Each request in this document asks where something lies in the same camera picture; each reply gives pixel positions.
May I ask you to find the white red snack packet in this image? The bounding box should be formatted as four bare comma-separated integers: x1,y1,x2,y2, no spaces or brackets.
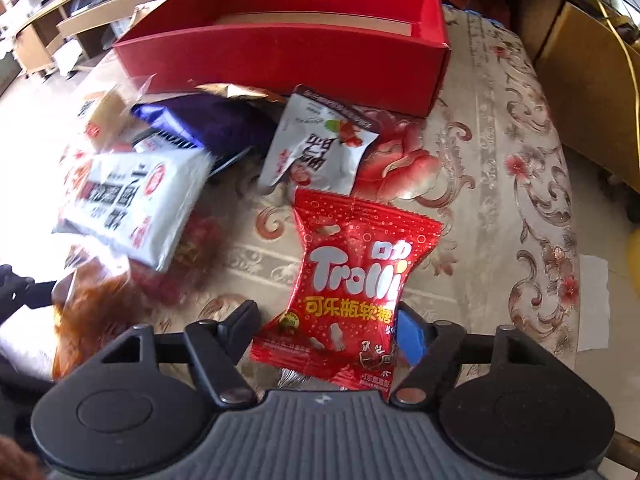
258,84,381,195

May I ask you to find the white sausage packet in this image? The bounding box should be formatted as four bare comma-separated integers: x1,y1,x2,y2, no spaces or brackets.
53,148,214,272

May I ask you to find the red Trolli gummy packet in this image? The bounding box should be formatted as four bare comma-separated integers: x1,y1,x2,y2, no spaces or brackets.
250,188,442,396

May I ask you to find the wooden TV stand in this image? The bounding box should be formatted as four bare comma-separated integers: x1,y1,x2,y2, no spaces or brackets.
9,0,152,75

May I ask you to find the round bun packet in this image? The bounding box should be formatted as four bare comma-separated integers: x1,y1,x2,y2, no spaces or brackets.
76,75,155,153

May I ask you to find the brown clear snack packet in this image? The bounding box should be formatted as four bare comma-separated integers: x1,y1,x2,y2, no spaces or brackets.
51,245,151,380

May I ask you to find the red cardboard box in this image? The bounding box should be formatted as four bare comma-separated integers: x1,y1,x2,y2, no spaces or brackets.
114,0,450,116

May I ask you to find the floral tablecloth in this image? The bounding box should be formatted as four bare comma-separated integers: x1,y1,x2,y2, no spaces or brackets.
60,4,583,391

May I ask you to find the purple snack packet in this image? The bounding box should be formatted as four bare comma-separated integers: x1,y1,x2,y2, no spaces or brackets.
130,93,277,174

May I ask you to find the yellow cable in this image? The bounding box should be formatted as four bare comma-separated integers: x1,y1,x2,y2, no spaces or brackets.
574,0,640,196

